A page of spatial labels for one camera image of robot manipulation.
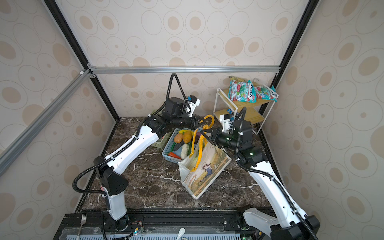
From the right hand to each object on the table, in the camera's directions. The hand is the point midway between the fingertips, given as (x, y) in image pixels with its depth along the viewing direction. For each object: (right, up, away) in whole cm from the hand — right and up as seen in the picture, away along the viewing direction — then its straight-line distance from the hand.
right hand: (201, 132), depth 65 cm
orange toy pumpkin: (-8, -3, +35) cm, 36 cm away
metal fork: (-58, -44, +9) cm, 74 cm away
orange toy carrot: (-17, -14, +30) cm, 38 cm away
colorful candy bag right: (+37, +22, +18) cm, 47 cm away
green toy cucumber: (-6, -11, +35) cm, 37 cm away
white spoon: (-9, -48, +6) cm, 49 cm away
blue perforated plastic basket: (-20, -11, +29) cm, 37 cm away
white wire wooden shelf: (+40, +13, +38) cm, 57 cm away
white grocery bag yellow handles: (+3, -16, +13) cm, 20 cm away
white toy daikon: (-9, -12, +30) cm, 34 cm away
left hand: (+4, +6, +3) cm, 8 cm away
